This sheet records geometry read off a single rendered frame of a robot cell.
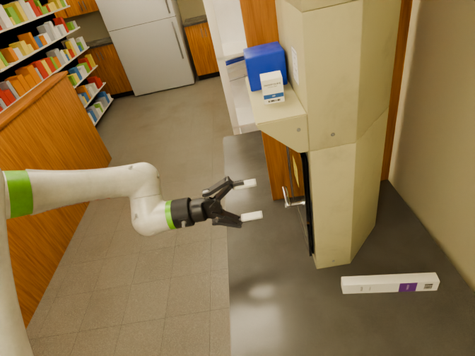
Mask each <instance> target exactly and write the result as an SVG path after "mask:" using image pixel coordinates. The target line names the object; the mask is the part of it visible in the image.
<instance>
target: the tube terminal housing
mask: <svg viewBox="0 0 475 356"><path fill-rule="evenodd" d="M275 4H276V17H277V24H278V37H279V44H280V45H281V46H282V48H283V50H284V52H285V60H286V73H287V79H288V81H289V83H290V85H291V86H292V88H293V90H294V92H295V94H296V95H297V97H298V99H299V101H300V103H301V104H302V106H303V108H304V110H305V111H306V113H307V122H308V135H309V147H310V150H309V151H308V152H305V154H306V156H307V161H308V170H309V181H310V199H311V201H312V208H313V220H314V222H313V220H312V235H313V249H314V253H312V256H313V259H314V261H315V265H316V268H317V269H319V268H327V267H332V266H340V265H344V264H349V263H351V262H352V260H353V258H354V257H355V255H356V254H357V253H358V251H359V249H360V248H361V246H362V245H363V243H364V241H365V240H366V239H367V237H368V235H369V234H370V233H371V231H372V229H373V228H374V226H375V221H376V215H377V203H378V197H379V190H380V179H381V173H382V161H383V155H384V148H385V136H386V130H387V119H388V112H389V100H390V94H391V87H392V76H393V70H394V58H395V52H396V45H397V33H398V27H399V16H400V9H401V0H354V1H348V2H345V3H342V4H336V5H333V6H327V7H323V8H318V9H314V10H311V11H305V12H301V11H299V10H298V9H297V8H296V7H294V6H292V5H291V4H290V3H288V2H287V1H286V0H275ZM291 45H292V46H293V48H294V49H295V50H296V52H297V59H298V77H299V86H298V84H297V83H296V82H295V79H294V77H293V60H292V51H291Z"/></svg>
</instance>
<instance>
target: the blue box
mask: <svg viewBox="0 0 475 356"><path fill-rule="evenodd" d="M243 54H244V58H245V66H246V69H247V77H248V81H249V84H250V89H251V91H252V92H253V91H257V90H262V84H261V80H260V74H262V73H268V72H273V71H280V72H281V75H282V78H283V85H286V84H287V83H288V81H287V73H286V60H285V52H284V50H283V48H282V46H281V45H280V44H279V43H278V42H277V41H276V42H270V43H267V44H261V45H257V46H254V47H248V48H245V49H243Z"/></svg>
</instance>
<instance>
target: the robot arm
mask: <svg viewBox="0 0 475 356"><path fill-rule="evenodd" d="M256 185H257V183H256V179H248V180H244V181H243V179H239V180H235V181H233V180H231V179H230V177H229V176H226V177H224V178H223V179H222V180H220V181H219V182H217V183H215V184H214V185H213V186H211V187H209V188H207V189H203V191H202V196H203V197H204V198H194V199H192V200H191V198H190V197H187V198H180V199H175V200H171V201H164V200H163V197H162V193H161V186H160V175H159V172H158V170H157V169H156V168H155V167H154V166H153V165H151V164H149V163H147V162H138V163H134V164H130V165H123V166H119V167H107V168H100V169H90V170H30V169H25V170H11V171H2V170H1V168H0V356H34V354H33V351H32V348H31V346H30V342H29V339H28V335H27V332H26V329H25V325H24V322H23V317H22V314H21V310H20V305H19V302H18V296H17V292H16V286H15V282H14V278H13V270H12V265H11V257H10V251H9V245H8V233H7V225H6V220H7V219H11V218H17V217H20V216H24V215H30V216H31V215H36V214H38V213H43V212H46V211H49V210H54V209H57V208H63V207H66V206H72V205H75V204H79V203H85V202H90V201H98V200H103V199H109V198H119V197H124V196H128V197H129V200H130V207H131V223H132V226H133V228H134V229H135V230H136V231H137V232H138V233H139V234H140V235H143V236H147V237H150V236H154V235H157V234H159V233H161V232H164V231H168V230H173V229H178V228H183V227H190V226H194V224H195V222H196V223H197V222H202V221H206V220H207V219H209V218H210V219H212V225H222V226H227V227H236V228H241V227H242V224H243V223H246V222H250V221H252V220H256V219H260V218H263V215H262V211H257V212H252V213H245V214H241V216H239V215H236V214H233V213H230V212H228V211H225V210H224V209H223V208H222V205H221V199H222V198H223V197H224V196H225V195H226V194H227V193H228V192H229V191H230V190H231V189H233V190H237V189H244V188H248V187H252V186H256ZM220 189H221V190H220ZM219 190H220V191H219ZM217 191H219V192H218V193H217V194H216V195H215V196H214V197H210V195H212V194H214V193H216V192H217Z"/></svg>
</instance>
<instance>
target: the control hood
mask: <svg viewBox="0 0 475 356"><path fill-rule="evenodd" d="M245 80H246V84H247V89H248V93H249V97H250V102H251V106H252V111H253V115H254V120H255V124H256V127H257V128H258V129H259V130H261V131H263V132H264V133H266V134H268V135H269V136H271V137H273V138H275V139H276V140H277V141H280V142H281V143H283V144H284V145H286V146H288V147H289V148H291V149H293V150H294V151H296V152H298V153H304V152H308V151H309V150H310V147H309V135H308V122H307V113H306V111H305V110H304V108H303V106H302V104H301V103H300V101H299V99H298V97H297V95H296V94H295V92H294V90H293V88H292V86H291V85H290V83H289V81H288V79H287V81H288V83H287V84H286V85H283V91H284V98H285V101H284V102H277V103H272V104H268V105H265V104H264V98H263V93H262V90H257V91H253V92H252V91H251V89H250V84H249V81H248V77H246V78H245Z"/></svg>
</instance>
